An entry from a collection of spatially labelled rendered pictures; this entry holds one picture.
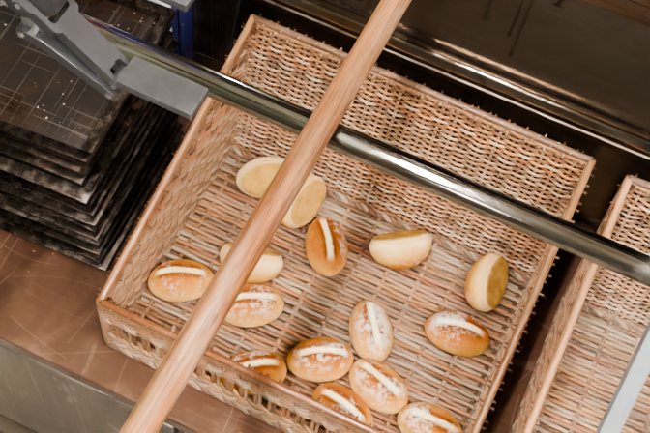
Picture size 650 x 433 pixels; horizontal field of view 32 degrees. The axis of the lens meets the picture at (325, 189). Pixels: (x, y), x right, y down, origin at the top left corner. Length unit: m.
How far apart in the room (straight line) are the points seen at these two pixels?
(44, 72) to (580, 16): 0.72
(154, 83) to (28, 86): 0.68
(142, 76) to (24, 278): 0.91
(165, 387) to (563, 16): 0.76
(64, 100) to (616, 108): 0.74
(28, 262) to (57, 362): 0.18
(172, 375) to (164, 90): 0.27
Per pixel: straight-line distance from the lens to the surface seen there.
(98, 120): 1.57
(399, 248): 1.76
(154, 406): 1.05
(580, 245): 1.21
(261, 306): 1.71
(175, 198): 1.72
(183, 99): 0.93
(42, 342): 1.77
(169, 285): 1.73
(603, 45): 1.54
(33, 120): 1.58
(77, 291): 1.80
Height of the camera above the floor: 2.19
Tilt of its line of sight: 59 degrees down
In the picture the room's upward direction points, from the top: 9 degrees clockwise
